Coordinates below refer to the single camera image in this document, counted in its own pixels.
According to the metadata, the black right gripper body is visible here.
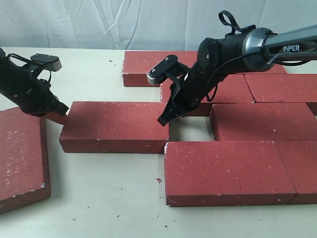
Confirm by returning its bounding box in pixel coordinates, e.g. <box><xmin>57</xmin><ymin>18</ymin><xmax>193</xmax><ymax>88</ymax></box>
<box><xmin>168</xmin><ymin>66</ymin><xmax>223</xmax><ymax>112</ymax></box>

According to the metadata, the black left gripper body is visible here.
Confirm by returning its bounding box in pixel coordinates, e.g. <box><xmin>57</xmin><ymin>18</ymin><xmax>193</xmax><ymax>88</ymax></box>
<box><xmin>4</xmin><ymin>71</ymin><xmax>56</xmax><ymax>117</ymax></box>

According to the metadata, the diagonal top red brick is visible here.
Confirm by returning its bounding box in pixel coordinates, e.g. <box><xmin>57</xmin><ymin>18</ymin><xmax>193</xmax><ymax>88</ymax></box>
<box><xmin>158</xmin><ymin>73</ymin><xmax>256</xmax><ymax>117</ymax></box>

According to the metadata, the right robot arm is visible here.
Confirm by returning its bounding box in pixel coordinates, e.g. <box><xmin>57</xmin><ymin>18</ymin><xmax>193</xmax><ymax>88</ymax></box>
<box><xmin>152</xmin><ymin>25</ymin><xmax>317</xmax><ymax>125</ymax></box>

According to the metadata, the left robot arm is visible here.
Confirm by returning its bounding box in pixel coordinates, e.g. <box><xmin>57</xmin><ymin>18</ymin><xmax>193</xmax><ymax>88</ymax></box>
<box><xmin>0</xmin><ymin>49</ymin><xmax>69</xmax><ymax>125</ymax></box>

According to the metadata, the right second-row red brick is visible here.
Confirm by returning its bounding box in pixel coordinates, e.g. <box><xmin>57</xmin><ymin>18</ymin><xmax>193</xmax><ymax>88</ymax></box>
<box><xmin>244</xmin><ymin>74</ymin><xmax>317</xmax><ymax>115</ymax></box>

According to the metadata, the right third-row red brick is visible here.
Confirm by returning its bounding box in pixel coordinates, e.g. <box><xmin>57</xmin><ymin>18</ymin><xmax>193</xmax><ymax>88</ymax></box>
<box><xmin>210</xmin><ymin>103</ymin><xmax>317</xmax><ymax>141</ymax></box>

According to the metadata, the white fabric backdrop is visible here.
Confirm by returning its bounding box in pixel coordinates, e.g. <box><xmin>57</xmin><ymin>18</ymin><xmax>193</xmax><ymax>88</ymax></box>
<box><xmin>0</xmin><ymin>0</ymin><xmax>317</xmax><ymax>51</ymax></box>

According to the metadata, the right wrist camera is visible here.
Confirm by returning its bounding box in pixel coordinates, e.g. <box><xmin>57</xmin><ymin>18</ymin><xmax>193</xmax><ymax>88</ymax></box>
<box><xmin>147</xmin><ymin>55</ymin><xmax>189</xmax><ymax>86</ymax></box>

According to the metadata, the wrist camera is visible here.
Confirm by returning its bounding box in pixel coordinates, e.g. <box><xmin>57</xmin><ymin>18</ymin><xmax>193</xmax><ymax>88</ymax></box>
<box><xmin>147</xmin><ymin>55</ymin><xmax>189</xmax><ymax>86</ymax></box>
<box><xmin>23</xmin><ymin>53</ymin><xmax>62</xmax><ymax>74</ymax></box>

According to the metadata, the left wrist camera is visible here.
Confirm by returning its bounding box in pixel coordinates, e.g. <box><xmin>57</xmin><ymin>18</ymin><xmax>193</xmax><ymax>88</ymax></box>
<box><xmin>23</xmin><ymin>53</ymin><xmax>62</xmax><ymax>74</ymax></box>

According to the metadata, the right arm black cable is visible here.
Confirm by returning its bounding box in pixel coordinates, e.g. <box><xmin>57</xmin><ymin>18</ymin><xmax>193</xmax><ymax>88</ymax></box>
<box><xmin>205</xmin><ymin>9</ymin><xmax>256</xmax><ymax>102</ymax></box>

